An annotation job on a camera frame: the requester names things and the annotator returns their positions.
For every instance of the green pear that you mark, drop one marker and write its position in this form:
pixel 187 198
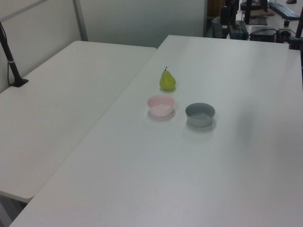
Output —
pixel 167 81

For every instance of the grey plastic bowl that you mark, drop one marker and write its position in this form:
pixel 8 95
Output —
pixel 200 120

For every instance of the pink plate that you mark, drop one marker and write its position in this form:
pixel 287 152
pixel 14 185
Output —
pixel 161 110

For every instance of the white side table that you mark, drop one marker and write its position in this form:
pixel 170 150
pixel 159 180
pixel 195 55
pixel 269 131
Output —
pixel 59 99

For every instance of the grey waste bin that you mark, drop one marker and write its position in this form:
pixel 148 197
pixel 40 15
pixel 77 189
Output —
pixel 217 27

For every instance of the dark green box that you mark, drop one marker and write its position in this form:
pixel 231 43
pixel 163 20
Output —
pixel 237 32

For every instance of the black electronics box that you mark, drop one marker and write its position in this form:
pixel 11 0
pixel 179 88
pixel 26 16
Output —
pixel 261 35

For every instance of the black monitor stand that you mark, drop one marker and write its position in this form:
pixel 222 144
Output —
pixel 251 20

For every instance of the black computer keyboard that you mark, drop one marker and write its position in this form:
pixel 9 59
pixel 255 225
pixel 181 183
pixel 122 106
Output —
pixel 284 10

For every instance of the black camera pole with base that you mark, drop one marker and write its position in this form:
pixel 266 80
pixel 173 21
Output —
pixel 11 63

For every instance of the black camera pole with clamp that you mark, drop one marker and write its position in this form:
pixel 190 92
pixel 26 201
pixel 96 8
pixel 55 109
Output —
pixel 296 35

